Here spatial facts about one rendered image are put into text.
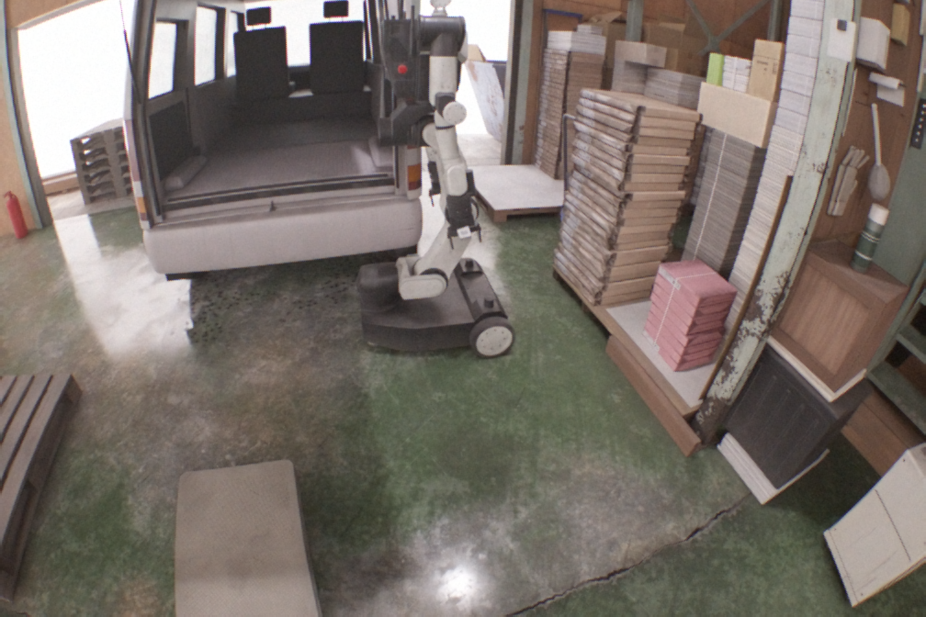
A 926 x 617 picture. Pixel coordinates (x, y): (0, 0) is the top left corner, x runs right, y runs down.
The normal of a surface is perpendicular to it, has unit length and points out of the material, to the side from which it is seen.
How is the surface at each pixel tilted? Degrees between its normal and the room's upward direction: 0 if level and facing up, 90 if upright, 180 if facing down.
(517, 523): 0
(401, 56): 90
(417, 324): 0
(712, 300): 90
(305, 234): 87
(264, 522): 0
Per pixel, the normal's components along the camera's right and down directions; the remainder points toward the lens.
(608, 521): 0.04, -0.86
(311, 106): 0.27, 0.50
